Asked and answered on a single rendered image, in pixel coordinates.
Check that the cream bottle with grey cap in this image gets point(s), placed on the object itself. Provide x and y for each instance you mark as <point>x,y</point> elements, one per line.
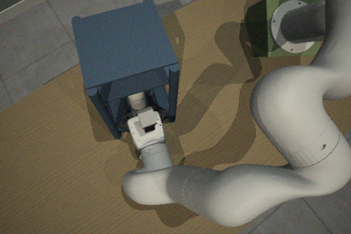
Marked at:
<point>137,102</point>

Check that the blue shelving unit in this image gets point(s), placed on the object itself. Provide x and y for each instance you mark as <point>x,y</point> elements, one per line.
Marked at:
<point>123,52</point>

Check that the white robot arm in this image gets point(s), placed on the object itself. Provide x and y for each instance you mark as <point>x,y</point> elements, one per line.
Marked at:
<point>287,105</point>

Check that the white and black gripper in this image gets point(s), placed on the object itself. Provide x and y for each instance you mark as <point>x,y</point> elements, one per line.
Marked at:
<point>142,139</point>

